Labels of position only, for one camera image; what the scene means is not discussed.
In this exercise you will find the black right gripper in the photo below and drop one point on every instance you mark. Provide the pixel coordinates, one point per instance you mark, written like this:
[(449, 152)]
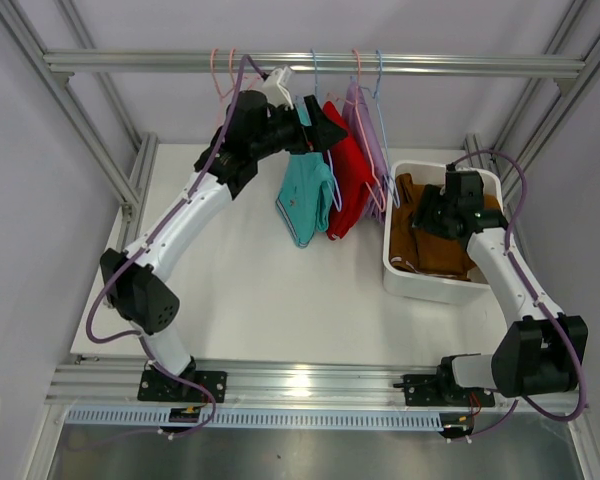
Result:
[(432, 195)]

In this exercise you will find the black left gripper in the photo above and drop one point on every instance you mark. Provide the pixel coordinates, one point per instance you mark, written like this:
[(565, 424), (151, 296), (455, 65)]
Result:
[(318, 136)]

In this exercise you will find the brown trousers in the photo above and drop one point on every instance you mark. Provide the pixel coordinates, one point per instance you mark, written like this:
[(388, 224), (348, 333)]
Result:
[(417, 251)]

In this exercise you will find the teal trousers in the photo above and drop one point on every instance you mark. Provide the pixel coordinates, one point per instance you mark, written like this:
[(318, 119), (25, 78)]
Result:
[(305, 198)]

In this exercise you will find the pink hanger of yellow trousers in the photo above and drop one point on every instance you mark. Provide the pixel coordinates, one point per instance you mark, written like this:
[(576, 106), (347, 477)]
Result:
[(221, 95)]

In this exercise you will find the pink hanger of brown trousers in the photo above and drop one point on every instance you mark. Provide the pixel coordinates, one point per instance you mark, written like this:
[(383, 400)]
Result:
[(252, 80)]

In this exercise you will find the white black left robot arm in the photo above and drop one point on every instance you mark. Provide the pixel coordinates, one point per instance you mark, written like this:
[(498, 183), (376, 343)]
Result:
[(135, 278)]

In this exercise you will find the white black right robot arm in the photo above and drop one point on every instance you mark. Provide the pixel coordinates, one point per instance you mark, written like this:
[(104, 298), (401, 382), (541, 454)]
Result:
[(543, 348)]

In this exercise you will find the lilac trousers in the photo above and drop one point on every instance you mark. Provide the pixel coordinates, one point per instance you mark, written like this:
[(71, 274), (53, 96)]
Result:
[(377, 151)]

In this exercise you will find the red trousers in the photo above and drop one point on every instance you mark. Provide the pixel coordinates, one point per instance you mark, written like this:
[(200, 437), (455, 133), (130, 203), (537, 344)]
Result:
[(353, 175)]

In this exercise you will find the white plastic basket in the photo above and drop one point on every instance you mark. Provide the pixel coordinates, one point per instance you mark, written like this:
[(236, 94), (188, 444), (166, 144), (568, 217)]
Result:
[(419, 286)]

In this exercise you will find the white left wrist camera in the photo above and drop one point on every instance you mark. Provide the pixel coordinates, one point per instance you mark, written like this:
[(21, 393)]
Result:
[(274, 87)]

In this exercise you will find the aluminium left frame post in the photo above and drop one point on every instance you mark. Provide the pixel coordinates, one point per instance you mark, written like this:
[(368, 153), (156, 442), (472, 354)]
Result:
[(130, 190)]

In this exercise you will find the aluminium frame post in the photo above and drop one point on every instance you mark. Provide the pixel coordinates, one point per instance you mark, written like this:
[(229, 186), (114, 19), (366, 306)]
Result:
[(130, 190), (544, 105)]

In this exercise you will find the aluminium right frame post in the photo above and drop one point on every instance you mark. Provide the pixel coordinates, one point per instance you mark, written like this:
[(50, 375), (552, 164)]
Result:
[(544, 105)]

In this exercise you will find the aluminium hanging rail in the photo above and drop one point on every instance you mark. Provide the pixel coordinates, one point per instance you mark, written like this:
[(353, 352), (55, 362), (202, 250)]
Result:
[(183, 61)]

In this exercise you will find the grey slotted cable duct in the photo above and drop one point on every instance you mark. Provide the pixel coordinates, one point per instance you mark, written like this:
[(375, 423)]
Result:
[(256, 418)]

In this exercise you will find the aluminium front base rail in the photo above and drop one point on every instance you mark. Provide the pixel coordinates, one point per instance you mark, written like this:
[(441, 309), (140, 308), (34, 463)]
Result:
[(106, 380)]

